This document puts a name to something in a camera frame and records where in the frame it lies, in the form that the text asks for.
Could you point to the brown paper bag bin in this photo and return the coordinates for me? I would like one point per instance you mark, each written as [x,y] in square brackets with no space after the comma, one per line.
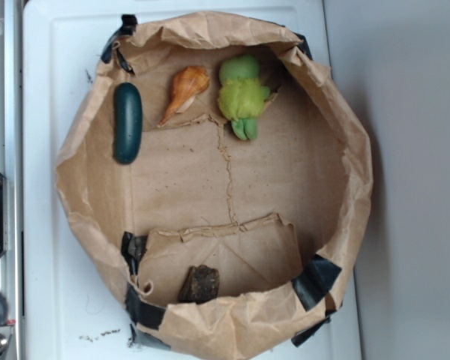
[274,287]

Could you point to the dark brown rock chunk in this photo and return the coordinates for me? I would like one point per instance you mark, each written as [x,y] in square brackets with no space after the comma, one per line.
[201,285]

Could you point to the dark green oblong object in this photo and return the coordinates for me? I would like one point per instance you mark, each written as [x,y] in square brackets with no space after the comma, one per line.
[128,123]

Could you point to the orange conch shell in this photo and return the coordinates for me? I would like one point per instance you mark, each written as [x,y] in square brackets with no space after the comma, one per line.
[187,84]

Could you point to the green plush toy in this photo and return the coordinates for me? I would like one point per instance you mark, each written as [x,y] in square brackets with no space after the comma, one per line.
[242,97]

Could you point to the aluminium frame rail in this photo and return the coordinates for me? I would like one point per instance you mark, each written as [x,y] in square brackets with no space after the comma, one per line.
[12,333]

